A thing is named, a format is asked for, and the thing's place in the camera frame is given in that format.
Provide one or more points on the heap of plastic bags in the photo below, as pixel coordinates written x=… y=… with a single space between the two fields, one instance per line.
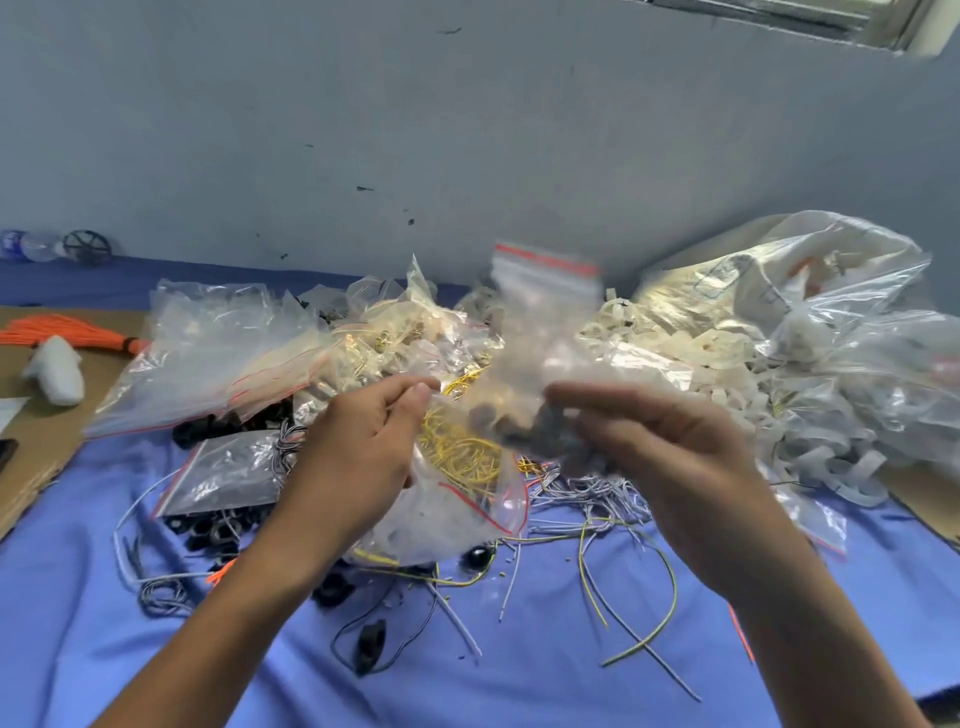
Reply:
x=383 y=330

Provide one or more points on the person's left hand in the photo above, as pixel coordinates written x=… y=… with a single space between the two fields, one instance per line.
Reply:
x=345 y=465

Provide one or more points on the window frame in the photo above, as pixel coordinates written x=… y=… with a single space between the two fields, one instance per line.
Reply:
x=795 y=15

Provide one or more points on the stack of plastic bags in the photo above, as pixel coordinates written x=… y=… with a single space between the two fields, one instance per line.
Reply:
x=188 y=353

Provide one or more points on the pile of white plastic wheels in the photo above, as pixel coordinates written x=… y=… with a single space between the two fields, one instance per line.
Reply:
x=690 y=353

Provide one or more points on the orange tie bundle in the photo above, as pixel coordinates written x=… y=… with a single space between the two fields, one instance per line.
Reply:
x=60 y=333

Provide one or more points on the person's left forearm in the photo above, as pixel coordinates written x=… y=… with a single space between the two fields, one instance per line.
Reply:
x=210 y=645

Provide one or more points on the pile of large plastic bags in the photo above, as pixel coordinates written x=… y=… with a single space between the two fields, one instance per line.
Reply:
x=810 y=285

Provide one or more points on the clear plastic water bottle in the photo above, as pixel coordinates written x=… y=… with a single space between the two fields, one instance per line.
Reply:
x=30 y=246

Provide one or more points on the person's right hand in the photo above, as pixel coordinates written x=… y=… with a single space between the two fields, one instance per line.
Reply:
x=683 y=465

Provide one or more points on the blue cloth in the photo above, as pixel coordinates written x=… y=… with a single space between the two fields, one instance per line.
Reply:
x=60 y=630

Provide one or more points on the clear zip plastic bag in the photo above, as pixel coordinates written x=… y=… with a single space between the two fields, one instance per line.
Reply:
x=525 y=338

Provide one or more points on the white handheld device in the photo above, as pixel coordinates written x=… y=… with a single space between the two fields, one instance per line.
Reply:
x=57 y=372

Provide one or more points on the black round wheel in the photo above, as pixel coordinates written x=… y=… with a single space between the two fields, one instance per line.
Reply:
x=87 y=248

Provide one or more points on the brown cardboard sheet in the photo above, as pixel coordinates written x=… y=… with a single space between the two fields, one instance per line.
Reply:
x=30 y=450

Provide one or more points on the pile of black plastic rings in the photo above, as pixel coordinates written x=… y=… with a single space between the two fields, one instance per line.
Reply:
x=225 y=533

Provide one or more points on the person's right forearm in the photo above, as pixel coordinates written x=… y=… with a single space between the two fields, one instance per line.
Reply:
x=825 y=645

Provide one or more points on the black smartphone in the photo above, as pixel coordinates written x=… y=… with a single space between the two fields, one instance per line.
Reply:
x=6 y=453

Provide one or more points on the white paper sheet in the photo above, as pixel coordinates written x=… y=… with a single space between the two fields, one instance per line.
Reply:
x=9 y=413

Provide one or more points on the red-zip plastic bag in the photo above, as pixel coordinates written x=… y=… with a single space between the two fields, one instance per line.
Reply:
x=225 y=473

